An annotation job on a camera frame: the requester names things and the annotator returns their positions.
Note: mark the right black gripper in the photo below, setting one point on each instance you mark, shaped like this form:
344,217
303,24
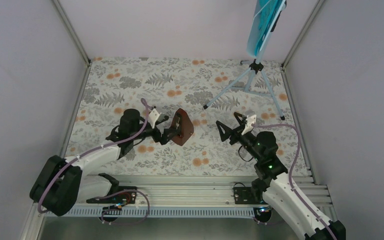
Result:
228,131

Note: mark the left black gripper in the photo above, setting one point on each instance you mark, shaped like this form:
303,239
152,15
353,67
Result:
163,139

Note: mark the brown wooden metronome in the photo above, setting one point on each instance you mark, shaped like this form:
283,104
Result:
182,121

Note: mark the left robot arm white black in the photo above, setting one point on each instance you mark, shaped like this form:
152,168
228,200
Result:
64,181

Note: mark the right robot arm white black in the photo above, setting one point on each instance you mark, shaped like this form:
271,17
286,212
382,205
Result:
275,185

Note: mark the floral patterned table mat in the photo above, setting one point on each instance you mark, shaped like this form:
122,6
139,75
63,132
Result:
193,94

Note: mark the light blue music stand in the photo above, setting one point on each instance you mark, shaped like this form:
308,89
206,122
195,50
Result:
265,19

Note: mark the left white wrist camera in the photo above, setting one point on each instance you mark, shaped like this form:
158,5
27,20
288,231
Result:
153,116

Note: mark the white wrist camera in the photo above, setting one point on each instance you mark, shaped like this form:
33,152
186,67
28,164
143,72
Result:
250,118
153,116

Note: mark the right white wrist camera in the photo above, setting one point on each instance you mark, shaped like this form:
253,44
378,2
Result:
250,118

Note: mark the aluminium rail frame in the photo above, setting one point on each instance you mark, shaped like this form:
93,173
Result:
180,197

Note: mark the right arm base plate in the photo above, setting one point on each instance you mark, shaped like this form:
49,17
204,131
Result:
243,196

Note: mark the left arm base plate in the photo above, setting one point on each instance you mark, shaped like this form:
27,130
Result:
124,195

